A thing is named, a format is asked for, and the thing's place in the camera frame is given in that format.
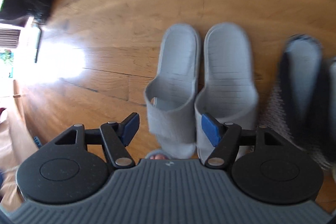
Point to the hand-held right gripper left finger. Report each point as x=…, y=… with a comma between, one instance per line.
x=131, y=127

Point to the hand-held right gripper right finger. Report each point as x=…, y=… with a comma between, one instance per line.
x=211, y=132

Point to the grey slide slipper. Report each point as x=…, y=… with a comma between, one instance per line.
x=174, y=77
x=227, y=74

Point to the person's foot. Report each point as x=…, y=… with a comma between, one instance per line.
x=157, y=156

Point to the checkered fleece-lined slipper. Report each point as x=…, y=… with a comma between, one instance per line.
x=302, y=82

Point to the person's bare leg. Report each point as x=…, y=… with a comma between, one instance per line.
x=14, y=140

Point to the dark slatted panel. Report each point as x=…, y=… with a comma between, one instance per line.
x=9, y=38

